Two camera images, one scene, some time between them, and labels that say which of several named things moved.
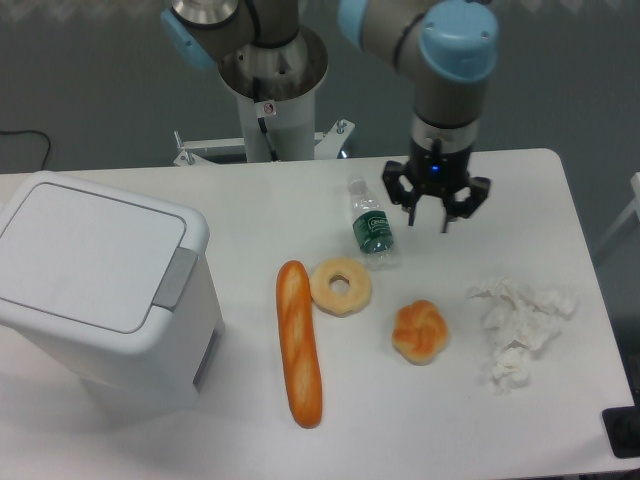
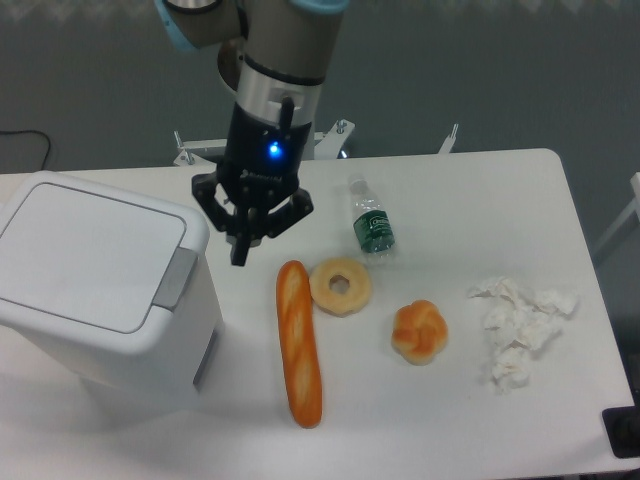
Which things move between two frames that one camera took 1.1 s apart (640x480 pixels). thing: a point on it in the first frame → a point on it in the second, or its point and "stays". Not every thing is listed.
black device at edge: (622, 425) stays
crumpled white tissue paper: (519, 321) stays
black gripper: (440, 159) → (262, 160)
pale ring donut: (347, 303) stays
